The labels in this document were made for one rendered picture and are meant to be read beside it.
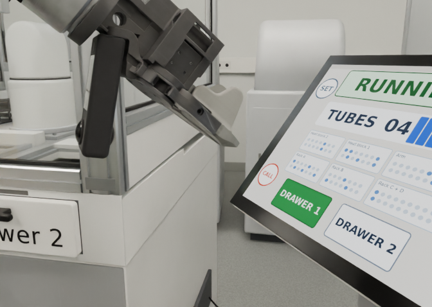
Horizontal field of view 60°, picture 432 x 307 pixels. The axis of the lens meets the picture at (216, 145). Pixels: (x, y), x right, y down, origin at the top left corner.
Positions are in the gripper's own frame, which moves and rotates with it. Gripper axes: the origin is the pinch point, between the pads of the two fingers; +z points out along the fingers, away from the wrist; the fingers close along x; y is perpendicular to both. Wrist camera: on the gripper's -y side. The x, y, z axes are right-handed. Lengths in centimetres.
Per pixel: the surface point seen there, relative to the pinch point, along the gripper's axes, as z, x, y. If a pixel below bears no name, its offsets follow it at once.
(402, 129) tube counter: 14.8, -7.6, 14.0
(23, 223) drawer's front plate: -4, 39, -31
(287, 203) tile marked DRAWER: 14.7, 1.8, -0.8
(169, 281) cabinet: 39, 49, -32
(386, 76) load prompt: 14.8, -0.5, 21.7
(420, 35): 124, 105, 132
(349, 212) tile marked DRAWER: 14.7, -7.8, 1.8
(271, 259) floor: 149, 131, -19
